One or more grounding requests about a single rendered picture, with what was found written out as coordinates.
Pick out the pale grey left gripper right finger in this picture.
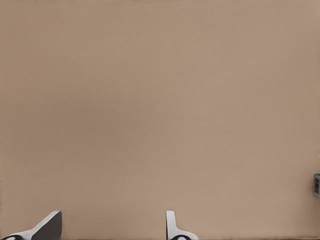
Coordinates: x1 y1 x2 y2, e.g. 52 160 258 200
165 210 199 240

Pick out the blue and white box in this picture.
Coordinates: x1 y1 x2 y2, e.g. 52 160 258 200
312 172 320 198

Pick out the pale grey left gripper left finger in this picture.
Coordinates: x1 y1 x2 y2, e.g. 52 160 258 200
0 210 63 240

